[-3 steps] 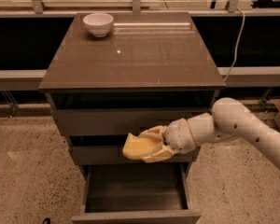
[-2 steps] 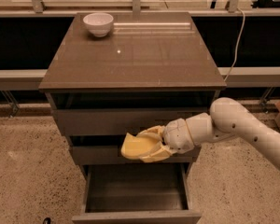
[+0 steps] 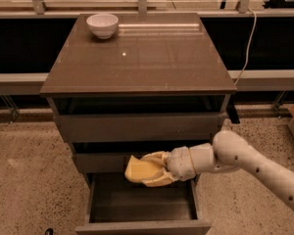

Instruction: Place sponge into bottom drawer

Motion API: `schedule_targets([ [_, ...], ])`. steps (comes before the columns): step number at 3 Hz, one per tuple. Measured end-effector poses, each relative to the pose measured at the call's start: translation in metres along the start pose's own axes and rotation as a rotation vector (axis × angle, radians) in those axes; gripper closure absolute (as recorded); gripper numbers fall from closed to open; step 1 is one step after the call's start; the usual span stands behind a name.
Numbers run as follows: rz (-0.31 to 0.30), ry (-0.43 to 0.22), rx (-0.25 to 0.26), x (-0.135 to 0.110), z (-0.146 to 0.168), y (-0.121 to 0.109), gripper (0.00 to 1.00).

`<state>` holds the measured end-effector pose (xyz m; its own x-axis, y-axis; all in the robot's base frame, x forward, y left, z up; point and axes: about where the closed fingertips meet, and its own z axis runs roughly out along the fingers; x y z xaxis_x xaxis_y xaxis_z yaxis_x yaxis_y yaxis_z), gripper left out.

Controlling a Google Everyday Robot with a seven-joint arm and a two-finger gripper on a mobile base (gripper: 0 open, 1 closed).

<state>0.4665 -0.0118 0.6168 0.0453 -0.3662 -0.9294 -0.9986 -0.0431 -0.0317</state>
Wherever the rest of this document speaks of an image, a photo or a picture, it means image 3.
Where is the grey open bottom drawer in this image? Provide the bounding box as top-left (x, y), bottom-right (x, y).
top-left (75, 173), bottom-right (212, 235)

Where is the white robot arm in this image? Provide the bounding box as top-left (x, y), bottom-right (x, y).
top-left (142, 130), bottom-right (294, 211)

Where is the grey top drawer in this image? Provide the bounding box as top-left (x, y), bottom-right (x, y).
top-left (55, 113), bottom-right (226, 143)

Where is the grey drawer cabinet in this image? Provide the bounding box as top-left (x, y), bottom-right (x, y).
top-left (39, 12), bottom-right (238, 235)

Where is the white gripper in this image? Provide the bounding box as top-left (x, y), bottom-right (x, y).
top-left (141, 147), bottom-right (197, 187)

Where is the white cable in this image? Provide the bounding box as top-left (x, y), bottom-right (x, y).
top-left (233, 7), bottom-right (258, 86)

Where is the white ceramic bowl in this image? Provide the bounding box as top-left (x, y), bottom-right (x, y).
top-left (86, 14), bottom-right (119, 39)

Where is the yellow sponge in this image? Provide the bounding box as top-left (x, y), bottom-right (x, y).
top-left (124, 156), bottom-right (163, 183)

